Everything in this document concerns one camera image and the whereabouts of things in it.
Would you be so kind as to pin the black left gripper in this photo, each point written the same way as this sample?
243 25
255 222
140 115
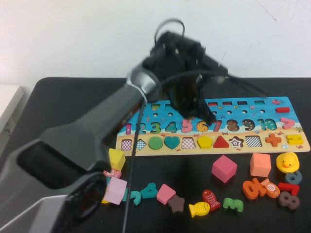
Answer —
187 94

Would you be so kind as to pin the yellow pentagon piece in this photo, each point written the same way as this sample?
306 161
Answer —
204 142

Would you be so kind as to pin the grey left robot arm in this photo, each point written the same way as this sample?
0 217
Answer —
73 145

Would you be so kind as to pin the pink number five piece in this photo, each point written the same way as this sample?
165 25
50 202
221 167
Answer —
186 126

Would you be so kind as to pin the red triangle piece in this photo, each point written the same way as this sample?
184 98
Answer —
220 142

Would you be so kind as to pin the teal heart piece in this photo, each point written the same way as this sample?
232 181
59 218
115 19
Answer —
171 142

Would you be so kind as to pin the colourful wooden puzzle board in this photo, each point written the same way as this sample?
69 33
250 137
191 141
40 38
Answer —
243 116

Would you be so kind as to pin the green circle piece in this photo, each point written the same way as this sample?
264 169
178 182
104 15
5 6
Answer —
155 143

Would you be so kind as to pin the orange plus sign piece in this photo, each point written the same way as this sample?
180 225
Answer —
273 140

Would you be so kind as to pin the red minus sign piece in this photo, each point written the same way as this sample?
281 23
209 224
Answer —
282 109

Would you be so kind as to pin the pink trapezoid piece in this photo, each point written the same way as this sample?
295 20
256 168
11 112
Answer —
165 194

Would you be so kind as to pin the pink greater-than sign piece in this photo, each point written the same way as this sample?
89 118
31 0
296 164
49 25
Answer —
288 123

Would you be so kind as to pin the teal number four piece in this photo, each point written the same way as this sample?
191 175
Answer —
149 191

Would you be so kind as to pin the brown star piece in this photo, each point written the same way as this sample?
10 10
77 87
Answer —
176 204

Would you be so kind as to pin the orange number ten piece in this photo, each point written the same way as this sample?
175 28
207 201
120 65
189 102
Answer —
252 189

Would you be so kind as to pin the green number three piece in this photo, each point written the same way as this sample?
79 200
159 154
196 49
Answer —
233 204

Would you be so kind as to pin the yellow equals sign piece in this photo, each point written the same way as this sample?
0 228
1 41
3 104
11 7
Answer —
294 139

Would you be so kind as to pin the teal number two piece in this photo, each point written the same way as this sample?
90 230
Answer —
134 196

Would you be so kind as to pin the grey-blue number nine piece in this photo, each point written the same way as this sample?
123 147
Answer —
293 178

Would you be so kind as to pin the red number seven piece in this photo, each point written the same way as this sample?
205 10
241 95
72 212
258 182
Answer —
289 188

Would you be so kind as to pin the brown number eight piece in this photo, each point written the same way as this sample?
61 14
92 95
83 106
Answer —
288 200

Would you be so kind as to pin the yellow number piece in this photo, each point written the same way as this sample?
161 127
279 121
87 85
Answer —
105 201

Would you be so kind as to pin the magenta cube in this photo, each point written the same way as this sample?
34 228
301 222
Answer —
223 168

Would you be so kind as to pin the white zip tie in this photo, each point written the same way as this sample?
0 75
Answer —
142 95

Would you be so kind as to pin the salmon cube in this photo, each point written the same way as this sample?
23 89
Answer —
260 165

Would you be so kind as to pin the red wooden fish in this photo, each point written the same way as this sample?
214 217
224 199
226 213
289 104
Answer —
211 199

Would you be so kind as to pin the yellow wooden fish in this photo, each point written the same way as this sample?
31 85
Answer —
199 208

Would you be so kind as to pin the yellow cube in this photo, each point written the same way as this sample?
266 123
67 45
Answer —
116 159

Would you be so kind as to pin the yellow rubber duck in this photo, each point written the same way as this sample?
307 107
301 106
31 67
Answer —
288 162

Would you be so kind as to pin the orange wooden fish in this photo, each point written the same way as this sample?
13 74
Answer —
270 188

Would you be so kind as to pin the pink wooden fish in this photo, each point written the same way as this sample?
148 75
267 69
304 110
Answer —
114 173

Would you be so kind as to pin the light pink cube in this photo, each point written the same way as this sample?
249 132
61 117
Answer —
116 190

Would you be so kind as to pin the white side furniture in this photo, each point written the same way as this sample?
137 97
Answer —
9 109

